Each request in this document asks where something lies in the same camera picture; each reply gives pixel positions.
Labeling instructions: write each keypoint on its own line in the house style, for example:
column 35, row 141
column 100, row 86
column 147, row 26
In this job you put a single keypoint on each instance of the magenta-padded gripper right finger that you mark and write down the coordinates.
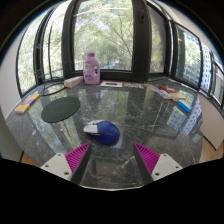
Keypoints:
column 148, row 158

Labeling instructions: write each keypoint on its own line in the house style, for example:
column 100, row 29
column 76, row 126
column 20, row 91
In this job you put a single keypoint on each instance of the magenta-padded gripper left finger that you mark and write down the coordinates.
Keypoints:
column 75, row 158

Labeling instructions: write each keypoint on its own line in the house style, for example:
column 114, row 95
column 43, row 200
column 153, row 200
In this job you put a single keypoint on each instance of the blue and white computer mouse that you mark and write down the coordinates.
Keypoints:
column 106, row 132

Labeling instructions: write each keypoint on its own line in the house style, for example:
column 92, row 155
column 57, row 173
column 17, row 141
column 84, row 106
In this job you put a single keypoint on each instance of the dark round mouse pad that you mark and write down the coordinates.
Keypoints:
column 60, row 109

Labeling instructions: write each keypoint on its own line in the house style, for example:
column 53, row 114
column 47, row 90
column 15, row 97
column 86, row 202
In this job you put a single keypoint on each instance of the white slim box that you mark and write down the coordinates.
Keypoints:
column 164, row 94

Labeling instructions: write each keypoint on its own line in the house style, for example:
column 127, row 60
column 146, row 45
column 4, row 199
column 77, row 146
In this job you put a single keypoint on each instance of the beige flat box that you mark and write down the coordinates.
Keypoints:
column 178, row 96

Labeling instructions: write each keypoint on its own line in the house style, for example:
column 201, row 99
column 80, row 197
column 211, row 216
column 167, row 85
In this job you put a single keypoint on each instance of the colourful slim box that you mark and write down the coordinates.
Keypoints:
column 153, row 88

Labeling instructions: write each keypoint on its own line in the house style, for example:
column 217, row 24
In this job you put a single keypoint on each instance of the red flat box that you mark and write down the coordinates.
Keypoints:
column 167, row 89

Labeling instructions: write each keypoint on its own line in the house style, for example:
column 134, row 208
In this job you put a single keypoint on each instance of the yellow and purple flat box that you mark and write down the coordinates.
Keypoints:
column 27, row 103

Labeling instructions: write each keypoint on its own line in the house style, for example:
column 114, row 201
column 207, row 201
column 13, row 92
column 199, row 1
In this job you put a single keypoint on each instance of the grey flat booklet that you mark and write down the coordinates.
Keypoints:
column 134, row 85

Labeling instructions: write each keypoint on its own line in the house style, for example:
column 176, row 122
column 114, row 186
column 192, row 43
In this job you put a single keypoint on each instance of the white and orange carton box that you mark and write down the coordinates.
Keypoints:
column 73, row 81

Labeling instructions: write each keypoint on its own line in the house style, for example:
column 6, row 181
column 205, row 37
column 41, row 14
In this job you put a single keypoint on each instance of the white card with dark print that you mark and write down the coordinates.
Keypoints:
column 111, row 84

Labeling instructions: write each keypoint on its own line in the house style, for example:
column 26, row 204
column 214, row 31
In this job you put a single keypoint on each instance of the purple detergent bottle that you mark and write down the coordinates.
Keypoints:
column 90, row 71

